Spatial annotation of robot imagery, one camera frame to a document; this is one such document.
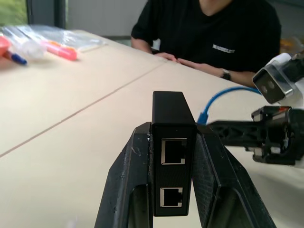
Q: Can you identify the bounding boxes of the person's right hand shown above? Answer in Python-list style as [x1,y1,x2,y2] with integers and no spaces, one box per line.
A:
[153,52,178,63]

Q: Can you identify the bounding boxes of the pink highlighter pen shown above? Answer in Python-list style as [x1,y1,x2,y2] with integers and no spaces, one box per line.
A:
[39,39,78,61]

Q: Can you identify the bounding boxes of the person in black t-shirt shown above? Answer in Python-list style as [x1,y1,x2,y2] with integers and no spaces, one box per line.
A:
[131,0,282,73]

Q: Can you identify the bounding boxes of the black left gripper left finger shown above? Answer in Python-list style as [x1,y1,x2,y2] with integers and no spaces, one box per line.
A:
[94,122,153,228]

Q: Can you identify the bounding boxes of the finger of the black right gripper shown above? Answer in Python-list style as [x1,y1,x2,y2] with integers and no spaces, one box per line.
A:
[206,120,268,147]

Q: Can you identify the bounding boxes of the small black network box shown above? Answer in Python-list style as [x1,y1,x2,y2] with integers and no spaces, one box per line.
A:
[151,91,198,217]

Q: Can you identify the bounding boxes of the yellow object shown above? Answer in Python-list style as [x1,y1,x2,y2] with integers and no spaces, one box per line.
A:
[279,36,304,51]

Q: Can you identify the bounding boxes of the flat clear plastic bag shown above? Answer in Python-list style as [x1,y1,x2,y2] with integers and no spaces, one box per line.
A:
[23,24,107,52]

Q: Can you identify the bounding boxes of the blue Ethernet cable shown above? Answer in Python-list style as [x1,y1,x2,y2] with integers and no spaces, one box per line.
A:
[196,85,263,125]

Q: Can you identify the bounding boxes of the clear plastic bag white contents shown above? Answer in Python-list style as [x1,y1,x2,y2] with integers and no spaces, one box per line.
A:
[1,25,48,60]

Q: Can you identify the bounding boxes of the person's left hand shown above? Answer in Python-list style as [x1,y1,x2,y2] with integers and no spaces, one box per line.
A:
[176,57,224,77]

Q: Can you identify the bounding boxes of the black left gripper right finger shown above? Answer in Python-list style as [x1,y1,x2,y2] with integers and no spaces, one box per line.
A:
[191,125,277,228]

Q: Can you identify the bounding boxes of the dark window frame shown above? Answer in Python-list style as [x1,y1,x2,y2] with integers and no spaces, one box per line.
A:
[25,0,67,30]

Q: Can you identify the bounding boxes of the black wristwatch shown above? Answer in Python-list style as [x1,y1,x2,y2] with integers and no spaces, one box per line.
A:
[220,68,232,81]

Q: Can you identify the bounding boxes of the orange plastic object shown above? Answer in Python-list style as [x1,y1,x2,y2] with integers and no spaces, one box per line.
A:
[0,35,13,58]

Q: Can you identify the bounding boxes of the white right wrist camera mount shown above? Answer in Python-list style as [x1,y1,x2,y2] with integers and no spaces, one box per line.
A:
[252,52,304,109]

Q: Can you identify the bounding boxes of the blue marker pen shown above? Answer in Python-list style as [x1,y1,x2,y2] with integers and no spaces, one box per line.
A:
[5,50,28,66]

